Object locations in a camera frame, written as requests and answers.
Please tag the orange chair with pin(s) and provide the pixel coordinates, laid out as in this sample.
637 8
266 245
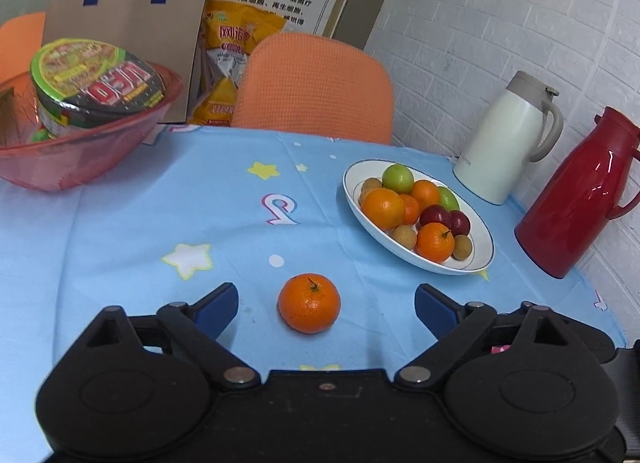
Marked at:
305 84

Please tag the red plum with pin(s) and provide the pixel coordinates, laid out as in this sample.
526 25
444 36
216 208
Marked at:
436 214
460 223

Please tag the yellow snack bag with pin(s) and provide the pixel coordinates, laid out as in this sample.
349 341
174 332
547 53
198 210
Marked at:
230 31

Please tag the green fruit back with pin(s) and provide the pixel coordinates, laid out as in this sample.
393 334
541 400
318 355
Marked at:
399 178

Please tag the red thermos jug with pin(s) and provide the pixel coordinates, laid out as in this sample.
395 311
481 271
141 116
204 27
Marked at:
582 196

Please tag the red plum back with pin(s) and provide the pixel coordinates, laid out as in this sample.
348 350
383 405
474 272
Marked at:
436 214

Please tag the brown cardboard box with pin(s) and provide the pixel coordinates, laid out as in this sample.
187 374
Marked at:
164 32

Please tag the bumpy mandarin with stem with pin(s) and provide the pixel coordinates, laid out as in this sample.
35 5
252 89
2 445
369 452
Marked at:
434 242

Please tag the blue patterned tablecloth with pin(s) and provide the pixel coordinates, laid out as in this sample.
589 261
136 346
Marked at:
204 206

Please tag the green fruit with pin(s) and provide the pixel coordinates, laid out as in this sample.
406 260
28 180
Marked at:
447 199
399 178

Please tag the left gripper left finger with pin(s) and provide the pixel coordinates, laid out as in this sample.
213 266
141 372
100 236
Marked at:
176 347

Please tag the mandarin back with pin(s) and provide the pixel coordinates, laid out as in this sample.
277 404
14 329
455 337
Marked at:
309 303

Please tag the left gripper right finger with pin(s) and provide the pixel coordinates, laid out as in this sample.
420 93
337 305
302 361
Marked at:
460 332

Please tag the white thermos jug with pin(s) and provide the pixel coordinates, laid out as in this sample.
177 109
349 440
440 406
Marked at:
520 127

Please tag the large smooth orange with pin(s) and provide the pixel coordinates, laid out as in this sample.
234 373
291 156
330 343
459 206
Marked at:
384 208

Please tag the white ceramic plate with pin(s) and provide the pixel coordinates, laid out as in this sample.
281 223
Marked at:
483 245

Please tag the UFO instant noodle cup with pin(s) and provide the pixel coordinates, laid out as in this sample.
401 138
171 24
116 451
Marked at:
82 84

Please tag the small mandarin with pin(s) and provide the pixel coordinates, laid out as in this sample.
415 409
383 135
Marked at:
412 209

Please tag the green fruit front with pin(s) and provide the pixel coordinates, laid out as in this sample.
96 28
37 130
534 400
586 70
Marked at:
447 199

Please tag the red plum front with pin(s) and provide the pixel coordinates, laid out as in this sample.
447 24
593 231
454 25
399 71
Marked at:
460 223

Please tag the longan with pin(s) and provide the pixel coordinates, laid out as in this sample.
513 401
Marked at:
463 247
363 194
405 235
371 184

